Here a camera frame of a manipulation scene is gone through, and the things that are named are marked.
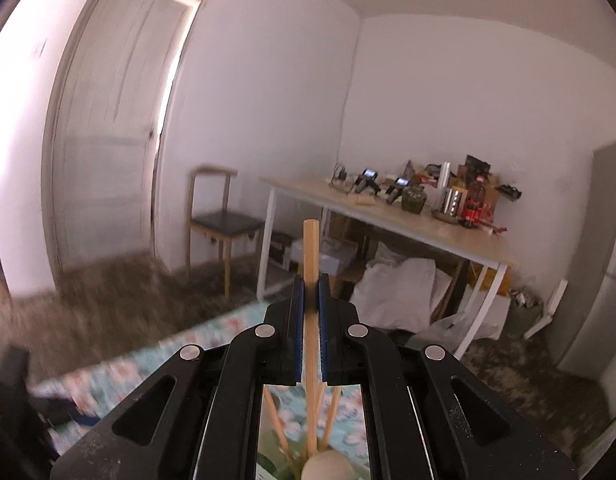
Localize wooden chopstick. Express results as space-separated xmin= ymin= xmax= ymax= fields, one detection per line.
xmin=262 ymin=386 xmax=294 ymax=464
xmin=302 ymin=219 xmax=320 ymax=457
xmin=319 ymin=386 xmax=342 ymax=452

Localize mint green utensil basket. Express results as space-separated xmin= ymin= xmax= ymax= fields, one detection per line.
xmin=256 ymin=386 xmax=371 ymax=479

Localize floral turquoise tablecloth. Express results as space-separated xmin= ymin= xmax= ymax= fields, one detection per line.
xmin=27 ymin=303 xmax=372 ymax=480

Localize white wooden spoon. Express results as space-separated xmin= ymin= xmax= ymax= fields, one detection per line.
xmin=300 ymin=450 xmax=356 ymax=480

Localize wooden chair black seat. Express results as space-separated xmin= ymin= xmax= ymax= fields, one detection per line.
xmin=184 ymin=165 xmax=265 ymax=298

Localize white plastic bag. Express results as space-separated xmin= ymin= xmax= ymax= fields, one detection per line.
xmin=350 ymin=243 xmax=452 ymax=334

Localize green glass jar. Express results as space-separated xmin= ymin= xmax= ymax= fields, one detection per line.
xmin=401 ymin=185 xmax=427 ymax=214

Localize silver refrigerator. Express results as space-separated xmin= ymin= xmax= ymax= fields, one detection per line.
xmin=547 ymin=141 xmax=616 ymax=417

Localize steel cylinder container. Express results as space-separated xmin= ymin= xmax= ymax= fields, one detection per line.
xmin=439 ymin=186 xmax=468 ymax=220

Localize red cola bottle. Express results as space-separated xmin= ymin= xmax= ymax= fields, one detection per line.
xmin=461 ymin=176 xmax=487 ymax=229

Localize white door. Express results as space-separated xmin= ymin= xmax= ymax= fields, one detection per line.
xmin=49 ymin=0 xmax=201 ymax=273

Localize white frame wooden desk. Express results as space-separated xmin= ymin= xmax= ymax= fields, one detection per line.
xmin=256 ymin=178 xmax=516 ymax=359

